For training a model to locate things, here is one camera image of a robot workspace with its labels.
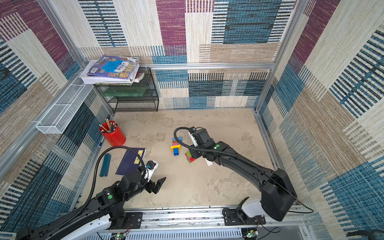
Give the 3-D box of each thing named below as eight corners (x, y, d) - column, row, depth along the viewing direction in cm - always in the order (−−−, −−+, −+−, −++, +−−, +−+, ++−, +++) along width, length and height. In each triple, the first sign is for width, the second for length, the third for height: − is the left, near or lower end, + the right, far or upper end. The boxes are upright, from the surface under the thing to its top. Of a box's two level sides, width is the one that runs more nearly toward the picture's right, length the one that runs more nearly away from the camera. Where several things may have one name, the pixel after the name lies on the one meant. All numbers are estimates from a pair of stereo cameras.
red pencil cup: (109, 147, 103) (96, 132, 89) (114, 136, 109) (102, 120, 95) (123, 147, 103) (113, 132, 89) (127, 136, 109) (118, 120, 95)
